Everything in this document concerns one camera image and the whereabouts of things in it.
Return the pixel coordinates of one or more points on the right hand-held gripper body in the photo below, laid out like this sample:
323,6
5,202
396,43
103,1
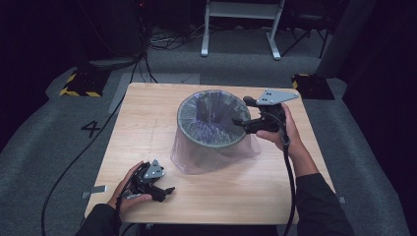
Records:
272,114

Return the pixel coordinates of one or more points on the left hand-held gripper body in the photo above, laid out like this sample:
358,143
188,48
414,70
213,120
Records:
150,177

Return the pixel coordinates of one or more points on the purple plastic bag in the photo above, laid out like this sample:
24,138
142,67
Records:
196,160

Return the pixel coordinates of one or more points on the green plastic bin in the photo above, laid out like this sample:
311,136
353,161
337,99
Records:
179,122

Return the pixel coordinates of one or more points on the person's right hand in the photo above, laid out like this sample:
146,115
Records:
291,131

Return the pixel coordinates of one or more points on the person's left hand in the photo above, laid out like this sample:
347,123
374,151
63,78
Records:
121,196

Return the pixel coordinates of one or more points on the black yellow striped base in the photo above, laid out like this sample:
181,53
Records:
313,87
83,85

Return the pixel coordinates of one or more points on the black folding stand legs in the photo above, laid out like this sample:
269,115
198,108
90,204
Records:
306,34

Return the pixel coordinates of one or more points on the grey curtain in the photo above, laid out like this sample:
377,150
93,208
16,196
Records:
344,39

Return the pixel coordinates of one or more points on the white metal stand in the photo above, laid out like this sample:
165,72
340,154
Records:
241,10

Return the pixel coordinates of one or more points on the grey flat stand base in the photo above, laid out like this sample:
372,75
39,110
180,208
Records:
114,63

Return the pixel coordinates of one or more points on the grey metal table bracket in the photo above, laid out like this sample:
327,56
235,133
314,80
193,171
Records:
95,190
342,199

